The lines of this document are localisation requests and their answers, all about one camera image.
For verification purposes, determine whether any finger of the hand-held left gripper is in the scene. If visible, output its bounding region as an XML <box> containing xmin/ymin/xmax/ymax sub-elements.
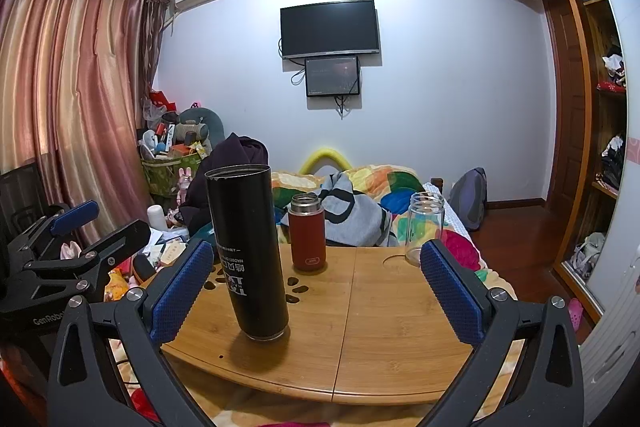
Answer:
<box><xmin>79</xmin><ymin>220</ymin><xmax>152</xmax><ymax>283</ymax></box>
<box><xmin>7</xmin><ymin>200</ymin><xmax>100</xmax><ymax>258</ymax></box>

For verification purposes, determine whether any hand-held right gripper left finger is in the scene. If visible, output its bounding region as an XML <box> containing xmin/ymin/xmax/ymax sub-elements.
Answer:
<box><xmin>46</xmin><ymin>238</ymin><xmax>216</xmax><ymax>427</ymax></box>

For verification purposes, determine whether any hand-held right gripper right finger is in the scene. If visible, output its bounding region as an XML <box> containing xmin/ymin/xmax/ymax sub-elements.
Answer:
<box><xmin>415</xmin><ymin>239</ymin><xmax>586</xmax><ymax>427</ymax></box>

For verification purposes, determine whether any tall black cup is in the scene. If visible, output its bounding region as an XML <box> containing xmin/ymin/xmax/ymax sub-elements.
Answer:
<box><xmin>204</xmin><ymin>164</ymin><xmax>290</xmax><ymax>342</ymax></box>

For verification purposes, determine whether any clear glass cup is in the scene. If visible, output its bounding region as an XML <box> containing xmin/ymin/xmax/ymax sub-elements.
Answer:
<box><xmin>405</xmin><ymin>192</ymin><xmax>446</xmax><ymax>268</ymax></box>

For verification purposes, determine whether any red thermos cup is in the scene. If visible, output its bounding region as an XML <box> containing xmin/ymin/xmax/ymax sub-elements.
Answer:
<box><xmin>287</xmin><ymin>193</ymin><xmax>328</xmax><ymax>273</ymax></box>

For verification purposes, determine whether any black mesh chair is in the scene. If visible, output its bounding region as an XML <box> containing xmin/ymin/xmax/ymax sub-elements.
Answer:
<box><xmin>0</xmin><ymin>162</ymin><xmax>71</xmax><ymax>248</ymax></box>

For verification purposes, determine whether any green storage basket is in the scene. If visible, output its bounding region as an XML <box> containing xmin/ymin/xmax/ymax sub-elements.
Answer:
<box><xmin>141</xmin><ymin>157</ymin><xmax>203</xmax><ymax>198</ymax></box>

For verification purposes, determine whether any bamboo folding lap table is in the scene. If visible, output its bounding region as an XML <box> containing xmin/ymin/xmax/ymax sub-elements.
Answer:
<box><xmin>160</xmin><ymin>243</ymin><xmax>518</xmax><ymax>405</ymax></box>

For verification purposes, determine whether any pink rabbit toy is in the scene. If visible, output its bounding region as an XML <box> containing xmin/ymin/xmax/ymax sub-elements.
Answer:
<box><xmin>176</xmin><ymin>167</ymin><xmax>195</xmax><ymax>204</ymax></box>

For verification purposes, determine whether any grey purple backpack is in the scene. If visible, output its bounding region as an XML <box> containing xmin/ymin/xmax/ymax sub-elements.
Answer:
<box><xmin>447</xmin><ymin>167</ymin><xmax>488</xmax><ymax>232</ymax></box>

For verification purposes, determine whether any colourful patchwork blanket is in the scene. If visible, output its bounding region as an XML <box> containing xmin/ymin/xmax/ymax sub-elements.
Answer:
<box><xmin>272</xmin><ymin>164</ymin><xmax>518</xmax><ymax>303</ymax></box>

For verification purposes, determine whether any grey black patterned cloth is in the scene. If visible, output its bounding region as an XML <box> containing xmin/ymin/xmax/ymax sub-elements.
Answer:
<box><xmin>317</xmin><ymin>172</ymin><xmax>393</xmax><ymax>249</ymax></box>

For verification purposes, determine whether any pink curtain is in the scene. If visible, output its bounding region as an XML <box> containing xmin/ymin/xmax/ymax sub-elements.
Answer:
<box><xmin>0</xmin><ymin>0</ymin><xmax>168</xmax><ymax>253</ymax></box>

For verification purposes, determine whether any grey handbag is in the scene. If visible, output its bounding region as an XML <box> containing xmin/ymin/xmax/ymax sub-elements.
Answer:
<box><xmin>575</xmin><ymin>232</ymin><xmax>606</xmax><ymax>280</ymax></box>

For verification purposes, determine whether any grey plush toy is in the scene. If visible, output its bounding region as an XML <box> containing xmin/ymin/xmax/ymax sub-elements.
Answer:
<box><xmin>177</xmin><ymin>107</ymin><xmax>226</xmax><ymax>148</ymax></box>

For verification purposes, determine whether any dark purple garment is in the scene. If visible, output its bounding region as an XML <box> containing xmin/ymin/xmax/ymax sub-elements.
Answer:
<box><xmin>178</xmin><ymin>133</ymin><xmax>271</xmax><ymax>238</ymax></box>

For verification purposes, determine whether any yellow foam tube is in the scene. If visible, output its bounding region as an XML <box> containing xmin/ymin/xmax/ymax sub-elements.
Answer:
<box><xmin>299</xmin><ymin>148</ymin><xmax>353</xmax><ymax>175</ymax></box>

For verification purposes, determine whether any wooden wardrobe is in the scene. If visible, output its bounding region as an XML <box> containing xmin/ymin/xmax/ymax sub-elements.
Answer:
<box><xmin>472</xmin><ymin>0</ymin><xmax>628</xmax><ymax>323</ymax></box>

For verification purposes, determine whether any black monitor cable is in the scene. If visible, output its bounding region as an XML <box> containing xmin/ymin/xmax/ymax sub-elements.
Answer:
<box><xmin>332</xmin><ymin>94</ymin><xmax>358</xmax><ymax>118</ymax></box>

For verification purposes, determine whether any small black wall monitor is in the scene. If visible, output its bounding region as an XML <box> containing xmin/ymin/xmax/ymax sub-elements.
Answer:
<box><xmin>305</xmin><ymin>55</ymin><xmax>362</xmax><ymax>98</ymax></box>

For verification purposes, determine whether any black wall television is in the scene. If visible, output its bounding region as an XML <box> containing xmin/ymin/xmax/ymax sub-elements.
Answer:
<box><xmin>280</xmin><ymin>0</ymin><xmax>381</xmax><ymax>60</ymax></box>

